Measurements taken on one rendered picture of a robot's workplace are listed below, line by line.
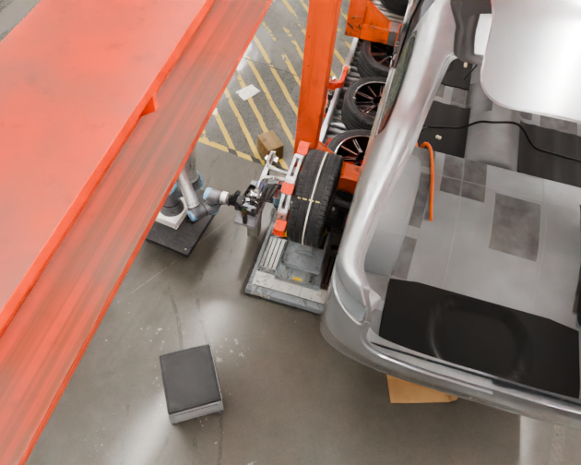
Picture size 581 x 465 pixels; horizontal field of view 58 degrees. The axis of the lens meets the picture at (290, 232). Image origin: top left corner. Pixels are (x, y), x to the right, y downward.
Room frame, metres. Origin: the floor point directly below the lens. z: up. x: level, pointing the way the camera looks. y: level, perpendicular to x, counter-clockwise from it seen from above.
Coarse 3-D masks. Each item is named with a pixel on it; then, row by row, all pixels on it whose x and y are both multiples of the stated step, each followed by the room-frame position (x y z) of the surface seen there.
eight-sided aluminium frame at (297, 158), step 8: (296, 160) 2.36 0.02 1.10; (304, 160) 2.45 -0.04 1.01; (296, 168) 2.27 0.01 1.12; (288, 176) 2.19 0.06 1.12; (296, 176) 2.22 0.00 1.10; (280, 200) 2.07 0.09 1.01; (288, 200) 2.07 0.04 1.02; (280, 208) 2.04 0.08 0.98; (288, 208) 2.05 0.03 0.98; (280, 216) 2.05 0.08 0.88
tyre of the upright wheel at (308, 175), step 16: (320, 160) 2.33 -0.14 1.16; (336, 160) 2.35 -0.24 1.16; (304, 176) 2.17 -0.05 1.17; (320, 176) 2.18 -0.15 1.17; (336, 176) 2.20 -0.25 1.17; (304, 192) 2.08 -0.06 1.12; (320, 192) 2.08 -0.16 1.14; (336, 192) 2.44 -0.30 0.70; (304, 208) 2.01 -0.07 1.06; (320, 208) 2.00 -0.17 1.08; (288, 224) 1.96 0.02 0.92; (320, 224) 1.94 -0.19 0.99; (304, 240) 1.93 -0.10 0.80; (320, 240) 1.92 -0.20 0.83
